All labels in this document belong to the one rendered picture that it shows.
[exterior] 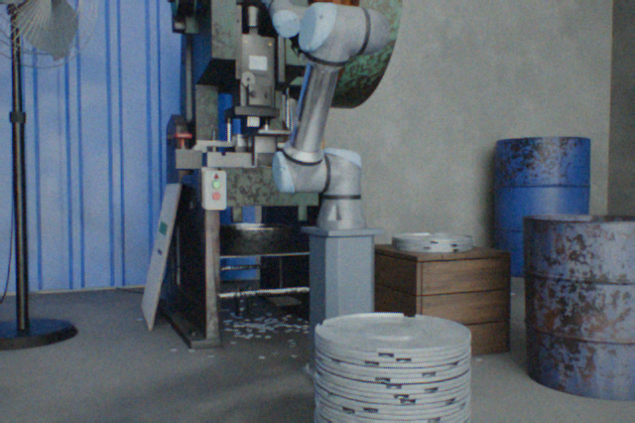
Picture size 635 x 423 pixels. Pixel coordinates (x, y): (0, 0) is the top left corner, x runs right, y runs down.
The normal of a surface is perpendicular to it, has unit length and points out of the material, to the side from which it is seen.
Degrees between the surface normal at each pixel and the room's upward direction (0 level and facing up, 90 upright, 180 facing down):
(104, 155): 90
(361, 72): 139
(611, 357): 92
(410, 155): 90
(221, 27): 90
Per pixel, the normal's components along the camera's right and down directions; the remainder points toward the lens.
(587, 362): -0.51, 0.08
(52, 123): 0.39, 0.04
